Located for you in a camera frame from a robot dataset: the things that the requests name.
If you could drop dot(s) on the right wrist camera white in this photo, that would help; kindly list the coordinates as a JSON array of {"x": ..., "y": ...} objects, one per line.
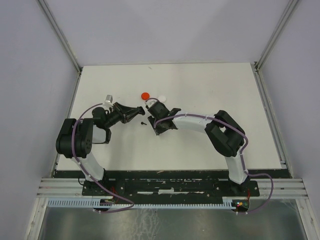
[{"x": 150, "y": 101}]

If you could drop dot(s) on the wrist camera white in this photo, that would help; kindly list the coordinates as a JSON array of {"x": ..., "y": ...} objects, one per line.
[
  {"x": 150, "y": 101},
  {"x": 108, "y": 101}
]

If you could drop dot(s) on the round white earbud case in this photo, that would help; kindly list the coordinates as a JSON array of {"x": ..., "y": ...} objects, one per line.
[{"x": 162, "y": 98}]

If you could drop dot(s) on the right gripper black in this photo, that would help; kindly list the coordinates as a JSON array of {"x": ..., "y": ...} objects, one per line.
[{"x": 157, "y": 130}]

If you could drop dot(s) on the left aluminium corner post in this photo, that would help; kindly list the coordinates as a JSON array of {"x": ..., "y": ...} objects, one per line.
[{"x": 48, "y": 13}]

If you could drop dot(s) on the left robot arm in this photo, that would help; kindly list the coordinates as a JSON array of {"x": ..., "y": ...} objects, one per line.
[{"x": 77, "y": 137}]

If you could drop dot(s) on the right controller board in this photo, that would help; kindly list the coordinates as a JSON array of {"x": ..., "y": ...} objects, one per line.
[{"x": 242, "y": 205}]

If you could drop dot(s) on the round black earbud case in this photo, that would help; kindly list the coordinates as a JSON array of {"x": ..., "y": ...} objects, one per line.
[{"x": 141, "y": 111}]

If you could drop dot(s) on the round orange earbud case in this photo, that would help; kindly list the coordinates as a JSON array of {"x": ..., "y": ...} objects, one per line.
[{"x": 145, "y": 96}]

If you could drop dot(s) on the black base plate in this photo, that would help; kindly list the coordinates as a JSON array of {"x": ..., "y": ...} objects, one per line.
[{"x": 212, "y": 186}]

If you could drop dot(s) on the aluminium corner post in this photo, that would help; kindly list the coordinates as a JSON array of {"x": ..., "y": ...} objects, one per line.
[
  {"x": 275, "y": 36},
  {"x": 48, "y": 13}
]

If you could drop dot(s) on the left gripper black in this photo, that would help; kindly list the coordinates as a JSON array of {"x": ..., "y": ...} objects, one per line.
[{"x": 126, "y": 113}]

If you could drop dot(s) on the aluminium frame rail front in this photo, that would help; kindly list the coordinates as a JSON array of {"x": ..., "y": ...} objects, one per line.
[{"x": 285, "y": 188}]

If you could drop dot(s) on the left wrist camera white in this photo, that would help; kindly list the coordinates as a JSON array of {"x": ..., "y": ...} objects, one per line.
[{"x": 108, "y": 101}]

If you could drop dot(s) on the right aluminium corner post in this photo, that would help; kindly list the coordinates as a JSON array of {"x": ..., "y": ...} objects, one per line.
[{"x": 275, "y": 36}]

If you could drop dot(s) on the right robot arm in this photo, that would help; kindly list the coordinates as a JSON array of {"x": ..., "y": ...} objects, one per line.
[{"x": 225, "y": 134}]

